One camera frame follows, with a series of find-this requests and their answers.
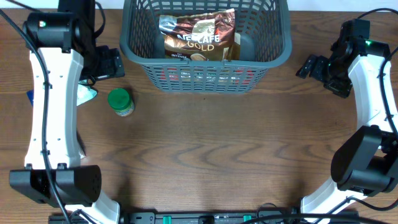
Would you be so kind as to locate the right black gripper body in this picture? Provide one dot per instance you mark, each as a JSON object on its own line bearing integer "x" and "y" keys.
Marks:
{"x": 318, "y": 69}

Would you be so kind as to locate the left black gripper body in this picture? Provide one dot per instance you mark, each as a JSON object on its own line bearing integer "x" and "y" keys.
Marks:
{"x": 99, "y": 64}

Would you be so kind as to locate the teal white packet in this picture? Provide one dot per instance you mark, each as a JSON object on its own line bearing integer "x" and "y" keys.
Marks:
{"x": 85, "y": 93}

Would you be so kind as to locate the green lid jar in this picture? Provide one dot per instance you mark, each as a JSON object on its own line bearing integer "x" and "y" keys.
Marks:
{"x": 121, "y": 102}

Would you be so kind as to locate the spaghetti pack red yellow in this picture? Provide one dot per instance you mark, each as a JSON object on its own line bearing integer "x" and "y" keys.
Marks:
{"x": 238, "y": 77}

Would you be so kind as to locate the brown Nescafe Gold bag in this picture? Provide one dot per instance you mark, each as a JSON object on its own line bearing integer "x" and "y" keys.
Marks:
{"x": 201, "y": 37}

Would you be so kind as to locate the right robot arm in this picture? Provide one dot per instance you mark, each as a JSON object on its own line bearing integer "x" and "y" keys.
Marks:
{"x": 366, "y": 164}

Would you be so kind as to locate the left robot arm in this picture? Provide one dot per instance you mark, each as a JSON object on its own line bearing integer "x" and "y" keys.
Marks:
{"x": 63, "y": 52}

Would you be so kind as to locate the Kleenex tissue multipack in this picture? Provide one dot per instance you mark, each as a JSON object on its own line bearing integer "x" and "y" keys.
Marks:
{"x": 30, "y": 95}

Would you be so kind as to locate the grey plastic basket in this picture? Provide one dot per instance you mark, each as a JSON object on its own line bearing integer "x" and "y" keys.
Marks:
{"x": 262, "y": 26}

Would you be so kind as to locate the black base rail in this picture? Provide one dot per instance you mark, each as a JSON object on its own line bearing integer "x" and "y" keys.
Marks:
{"x": 197, "y": 218}

